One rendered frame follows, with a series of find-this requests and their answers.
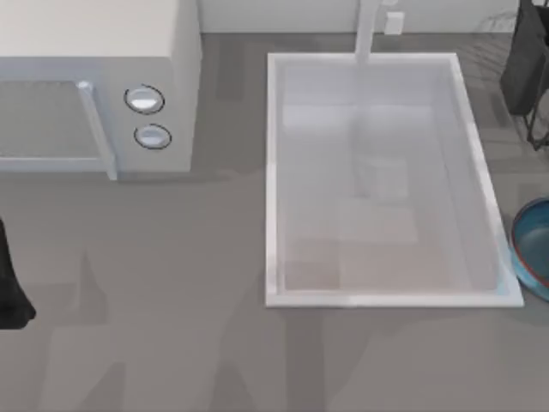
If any white sink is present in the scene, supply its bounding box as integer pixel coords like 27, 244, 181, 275
263, 51, 525, 309

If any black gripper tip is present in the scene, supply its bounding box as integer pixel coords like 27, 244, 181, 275
0, 219, 37, 331

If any microwave door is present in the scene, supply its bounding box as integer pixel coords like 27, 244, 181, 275
0, 79, 108, 173

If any small microwave knob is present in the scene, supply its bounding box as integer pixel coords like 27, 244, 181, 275
133, 123, 173, 151

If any microwave door handle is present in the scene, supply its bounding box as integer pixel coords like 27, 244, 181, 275
75, 79, 118, 181

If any white wall socket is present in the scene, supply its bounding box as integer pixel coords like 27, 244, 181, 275
384, 11, 405, 36

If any tall white tap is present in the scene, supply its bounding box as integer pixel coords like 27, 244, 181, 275
353, 0, 378, 65

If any blue bowl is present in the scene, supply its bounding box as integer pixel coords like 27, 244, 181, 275
510, 197, 549, 302

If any pale microwave oven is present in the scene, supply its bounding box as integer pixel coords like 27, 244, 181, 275
0, 0, 203, 182

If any large microwave knob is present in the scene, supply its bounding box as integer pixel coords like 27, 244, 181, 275
123, 83, 166, 116

